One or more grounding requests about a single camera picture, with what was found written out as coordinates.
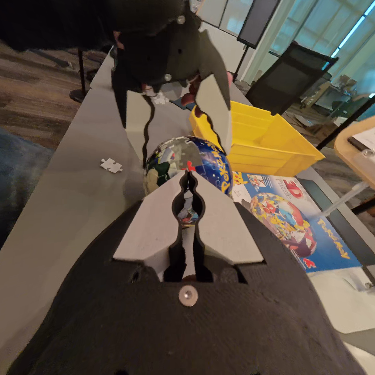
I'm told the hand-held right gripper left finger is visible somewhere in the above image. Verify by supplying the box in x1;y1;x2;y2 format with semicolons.
113;171;188;282

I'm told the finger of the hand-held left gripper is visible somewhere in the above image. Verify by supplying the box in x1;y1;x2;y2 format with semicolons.
195;29;232;155
111;67;156;169

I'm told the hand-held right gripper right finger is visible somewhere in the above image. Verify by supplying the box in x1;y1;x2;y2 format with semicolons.
189;171;265;282

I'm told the colourful puzzle ball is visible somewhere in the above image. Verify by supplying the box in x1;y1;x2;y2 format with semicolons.
143;135;234;229

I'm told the blue puzzle box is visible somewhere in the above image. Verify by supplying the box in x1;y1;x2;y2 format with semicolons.
232;171;363;273

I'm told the person's left hand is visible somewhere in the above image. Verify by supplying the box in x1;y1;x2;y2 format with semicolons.
180;72;235;118

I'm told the blue mat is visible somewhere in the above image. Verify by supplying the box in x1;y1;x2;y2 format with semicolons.
169;97;191;111

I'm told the black floor stand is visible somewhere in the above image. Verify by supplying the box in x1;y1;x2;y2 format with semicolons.
69;49;89;104

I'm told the yellow plastic bin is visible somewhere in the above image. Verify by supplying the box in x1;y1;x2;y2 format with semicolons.
189;100;326;178

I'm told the black mesh chair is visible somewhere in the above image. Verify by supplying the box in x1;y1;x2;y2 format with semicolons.
245;40;340;117

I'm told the black display board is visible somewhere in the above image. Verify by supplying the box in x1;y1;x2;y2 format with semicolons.
233;0;282;81

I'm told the round wooden table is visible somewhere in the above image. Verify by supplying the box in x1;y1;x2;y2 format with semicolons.
322;120;375;216

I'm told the blue rug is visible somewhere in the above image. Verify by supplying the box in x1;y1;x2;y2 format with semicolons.
0;127;56;249

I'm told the white mat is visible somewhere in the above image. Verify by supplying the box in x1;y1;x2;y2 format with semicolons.
307;264;375;335

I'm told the white paper sign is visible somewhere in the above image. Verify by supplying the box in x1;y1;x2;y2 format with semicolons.
348;127;375;150

